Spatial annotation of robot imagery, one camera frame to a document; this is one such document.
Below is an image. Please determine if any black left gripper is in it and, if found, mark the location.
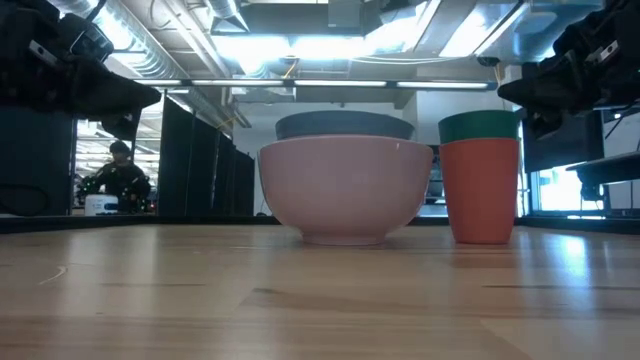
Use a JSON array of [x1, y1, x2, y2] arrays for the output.
[[0, 0, 162, 142]]

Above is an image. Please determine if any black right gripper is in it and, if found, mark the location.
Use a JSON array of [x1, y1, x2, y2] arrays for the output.
[[498, 0, 640, 141]]

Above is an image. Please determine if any green plastic cup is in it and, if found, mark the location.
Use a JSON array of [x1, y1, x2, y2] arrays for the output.
[[437, 109, 520, 145]]

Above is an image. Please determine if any orange-red plastic cup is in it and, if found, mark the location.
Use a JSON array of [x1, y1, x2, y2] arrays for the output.
[[438, 137, 521, 246]]

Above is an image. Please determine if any dark blue bowl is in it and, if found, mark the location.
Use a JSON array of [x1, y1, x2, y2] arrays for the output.
[[274, 109, 416, 142]]

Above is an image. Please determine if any large pale white bowl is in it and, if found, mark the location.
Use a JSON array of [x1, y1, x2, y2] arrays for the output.
[[258, 133, 435, 247]]

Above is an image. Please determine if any dark rectangular screen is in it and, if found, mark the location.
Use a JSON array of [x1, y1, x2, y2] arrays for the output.
[[519, 107, 606, 174]]

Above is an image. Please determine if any person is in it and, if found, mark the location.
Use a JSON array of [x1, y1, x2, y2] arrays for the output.
[[75, 140, 153, 215]]

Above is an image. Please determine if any black desk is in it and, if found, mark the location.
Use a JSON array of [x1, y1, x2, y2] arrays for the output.
[[564, 151, 640, 187]]

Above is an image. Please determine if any black partition panel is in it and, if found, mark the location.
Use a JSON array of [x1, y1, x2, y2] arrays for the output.
[[0, 107, 77, 217]]

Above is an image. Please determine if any row of black partitions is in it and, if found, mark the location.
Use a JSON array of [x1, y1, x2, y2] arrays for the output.
[[156, 96, 257, 218]]

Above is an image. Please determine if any white cylindrical device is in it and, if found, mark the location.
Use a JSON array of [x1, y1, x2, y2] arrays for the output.
[[83, 193, 120, 217]]

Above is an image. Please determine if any overhead light bar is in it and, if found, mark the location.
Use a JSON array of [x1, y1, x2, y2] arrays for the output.
[[130, 76, 500, 93]]

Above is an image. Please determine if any silver ventilation duct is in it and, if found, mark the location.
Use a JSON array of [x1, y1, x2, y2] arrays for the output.
[[47, 0, 236, 131]]

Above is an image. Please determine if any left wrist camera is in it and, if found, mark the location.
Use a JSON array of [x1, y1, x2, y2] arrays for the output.
[[67, 13, 116, 65]]

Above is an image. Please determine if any black aluminium table frame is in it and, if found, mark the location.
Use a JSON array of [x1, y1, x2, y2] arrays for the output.
[[0, 213, 640, 236]]

